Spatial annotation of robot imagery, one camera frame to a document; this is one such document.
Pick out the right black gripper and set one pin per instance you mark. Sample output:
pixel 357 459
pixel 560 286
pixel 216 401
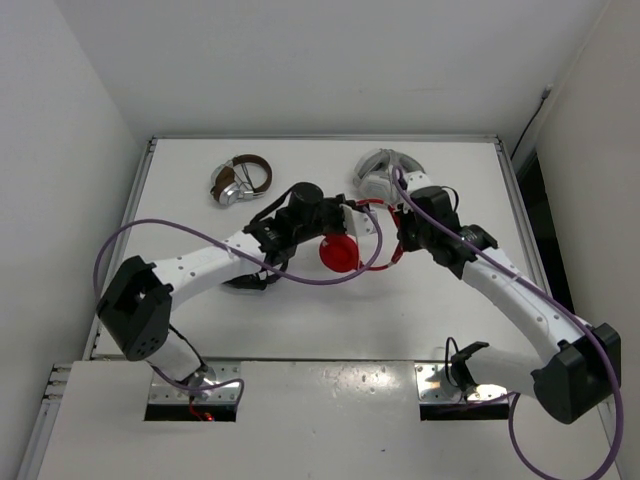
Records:
pixel 404 217

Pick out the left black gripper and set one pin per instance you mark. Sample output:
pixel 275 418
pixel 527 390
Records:
pixel 338 211

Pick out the red headphones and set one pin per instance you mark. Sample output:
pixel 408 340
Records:
pixel 340 252

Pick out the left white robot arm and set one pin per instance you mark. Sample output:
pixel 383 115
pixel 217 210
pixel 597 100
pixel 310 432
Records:
pixel 137 304

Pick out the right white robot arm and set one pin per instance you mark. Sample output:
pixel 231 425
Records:
pixel 576 366

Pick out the white grey headphones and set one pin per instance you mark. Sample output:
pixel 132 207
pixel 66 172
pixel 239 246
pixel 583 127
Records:
pixel 372 175

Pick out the black headphones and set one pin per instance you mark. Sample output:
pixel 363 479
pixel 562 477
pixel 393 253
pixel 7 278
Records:
pixel 258 281

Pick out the brown silver headphones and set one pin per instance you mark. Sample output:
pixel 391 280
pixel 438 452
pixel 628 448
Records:
pixel 231 181

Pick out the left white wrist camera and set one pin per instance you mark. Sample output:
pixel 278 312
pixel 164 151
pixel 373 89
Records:
pixel 358 223

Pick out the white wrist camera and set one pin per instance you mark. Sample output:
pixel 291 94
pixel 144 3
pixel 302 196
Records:
pixel 358 223
pixel 415 181

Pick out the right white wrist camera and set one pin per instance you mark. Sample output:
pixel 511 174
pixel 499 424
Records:
pixel 415 181

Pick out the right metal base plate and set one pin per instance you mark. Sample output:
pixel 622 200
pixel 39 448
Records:
pixel 434 389

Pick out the metal base plate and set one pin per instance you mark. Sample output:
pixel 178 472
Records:
pixel 218 384
pixel 434 389

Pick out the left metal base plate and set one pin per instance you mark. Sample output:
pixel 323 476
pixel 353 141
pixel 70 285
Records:
pixel 218 384

